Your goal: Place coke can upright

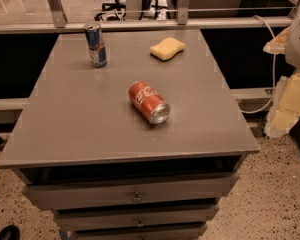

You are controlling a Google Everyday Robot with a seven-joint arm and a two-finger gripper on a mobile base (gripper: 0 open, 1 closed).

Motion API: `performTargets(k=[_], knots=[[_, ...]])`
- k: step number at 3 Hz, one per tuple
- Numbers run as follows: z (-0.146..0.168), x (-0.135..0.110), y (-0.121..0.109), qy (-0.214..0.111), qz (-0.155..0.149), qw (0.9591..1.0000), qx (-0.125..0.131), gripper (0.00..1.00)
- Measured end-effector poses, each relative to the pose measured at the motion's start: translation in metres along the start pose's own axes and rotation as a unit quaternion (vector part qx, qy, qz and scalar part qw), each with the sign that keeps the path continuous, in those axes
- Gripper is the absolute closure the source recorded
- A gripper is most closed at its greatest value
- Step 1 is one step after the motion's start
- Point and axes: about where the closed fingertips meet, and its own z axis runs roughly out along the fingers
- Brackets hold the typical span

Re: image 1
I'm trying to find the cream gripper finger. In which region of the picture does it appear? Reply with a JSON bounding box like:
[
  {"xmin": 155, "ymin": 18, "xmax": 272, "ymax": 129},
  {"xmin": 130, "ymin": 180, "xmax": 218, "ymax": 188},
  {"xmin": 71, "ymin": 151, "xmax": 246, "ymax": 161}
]
[
  {"xmin": 264, "ymin": 69, "xmax": 300, "ymax": 138},
  {"xmin": 263, "ymin": 28, "xmax": 289, "ymax": 55}
]

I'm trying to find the red coke can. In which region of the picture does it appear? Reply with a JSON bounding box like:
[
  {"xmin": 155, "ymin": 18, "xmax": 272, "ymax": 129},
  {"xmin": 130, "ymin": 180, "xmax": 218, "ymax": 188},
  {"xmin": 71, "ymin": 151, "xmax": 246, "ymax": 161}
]
[{"xmin": 128, "ymin": 81, "xmax": 170, "ymax": 125}]

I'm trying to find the blue red bull can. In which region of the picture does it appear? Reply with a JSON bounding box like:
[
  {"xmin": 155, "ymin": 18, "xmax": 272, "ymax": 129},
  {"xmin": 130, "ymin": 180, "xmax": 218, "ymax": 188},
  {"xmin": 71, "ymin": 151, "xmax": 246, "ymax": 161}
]
[{"xmin": 85, "ymin": 23, "xmax": 107, "ymax": 68}]

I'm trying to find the grey metal railing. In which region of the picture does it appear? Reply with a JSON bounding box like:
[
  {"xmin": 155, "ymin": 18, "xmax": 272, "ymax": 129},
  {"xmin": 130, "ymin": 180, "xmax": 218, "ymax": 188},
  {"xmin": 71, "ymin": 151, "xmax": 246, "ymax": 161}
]
[{"xmin": 0, "ymin": 0, "xmax": 300, "ymax": 34}]

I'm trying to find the yellow sponge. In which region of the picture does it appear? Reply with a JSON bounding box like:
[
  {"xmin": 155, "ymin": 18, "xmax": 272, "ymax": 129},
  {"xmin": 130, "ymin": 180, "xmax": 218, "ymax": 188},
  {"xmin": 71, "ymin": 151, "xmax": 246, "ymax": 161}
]
[{"xmin": 150, "ymin": 37, "xmax": 186, "ymax": 61}]

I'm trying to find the top grey drawer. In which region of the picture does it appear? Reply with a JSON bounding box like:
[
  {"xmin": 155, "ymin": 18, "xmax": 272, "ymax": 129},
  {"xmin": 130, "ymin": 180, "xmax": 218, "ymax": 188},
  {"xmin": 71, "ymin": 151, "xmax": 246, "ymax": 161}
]
[{"xmin": 24, "ymin": 173, "xmax": 239, "ymax": 210}]

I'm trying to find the grey drawer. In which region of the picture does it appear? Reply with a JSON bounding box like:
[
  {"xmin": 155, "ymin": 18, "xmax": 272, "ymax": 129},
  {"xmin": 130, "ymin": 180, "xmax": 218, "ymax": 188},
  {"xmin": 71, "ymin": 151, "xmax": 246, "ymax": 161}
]
[
  {"xmin": 54, "ymin": 204, "xmax": 219, "ymax": 231},
  {"xmin": 24, "ymin": 173, "xmax": 239, "ymax": 210},
  {"xmin": 75, "ymin": 223, "xmax": 207, "ymax": 240}
]

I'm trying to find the middle grey drawer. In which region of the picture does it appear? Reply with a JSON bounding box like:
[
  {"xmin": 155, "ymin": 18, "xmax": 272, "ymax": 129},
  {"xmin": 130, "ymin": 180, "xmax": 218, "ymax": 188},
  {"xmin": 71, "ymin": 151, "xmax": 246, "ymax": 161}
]
[{"xmin": 54, "ymin": 204, "xmax": 219, "ymax": 231}]

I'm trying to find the black office chair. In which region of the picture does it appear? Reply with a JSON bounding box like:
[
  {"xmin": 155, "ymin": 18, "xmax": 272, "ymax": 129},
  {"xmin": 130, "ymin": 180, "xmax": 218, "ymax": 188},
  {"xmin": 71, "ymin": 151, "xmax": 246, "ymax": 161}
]
[{"xmin": 95, "ymin": 0, "xmax": 126, "ymax": 21}]

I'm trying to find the bottom grey drawer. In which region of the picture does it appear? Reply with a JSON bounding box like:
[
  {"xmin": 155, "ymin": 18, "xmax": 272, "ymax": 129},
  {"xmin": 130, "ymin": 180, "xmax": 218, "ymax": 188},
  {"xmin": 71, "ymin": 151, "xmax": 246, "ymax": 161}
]
[{"xmin": 75, "ymin": 223, "xmax": 207, "ymax": 240}]

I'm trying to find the grey drawer cabinet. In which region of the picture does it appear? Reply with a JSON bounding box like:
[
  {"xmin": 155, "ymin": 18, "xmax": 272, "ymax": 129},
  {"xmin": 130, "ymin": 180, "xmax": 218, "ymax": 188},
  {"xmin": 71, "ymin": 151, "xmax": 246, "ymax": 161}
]
[{"xmin": 0, "ymin": 29, "xmax": 261, "ymax": 240}]

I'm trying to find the black shoe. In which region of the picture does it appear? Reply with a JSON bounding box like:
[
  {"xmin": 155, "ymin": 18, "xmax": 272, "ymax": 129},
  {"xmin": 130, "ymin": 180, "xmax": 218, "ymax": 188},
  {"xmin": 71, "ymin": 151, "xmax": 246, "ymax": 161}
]
[{"xmin": 0, "ymin": 225, "xmax": 20, "ymax": 240}]

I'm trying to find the white cable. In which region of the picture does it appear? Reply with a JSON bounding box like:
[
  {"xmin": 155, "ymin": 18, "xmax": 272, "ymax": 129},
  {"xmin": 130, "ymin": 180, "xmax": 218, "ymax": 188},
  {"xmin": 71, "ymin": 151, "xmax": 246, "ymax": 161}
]
[{"xmin": 240, "ymin": 14, "xmax": 278, "ymax": 115}]

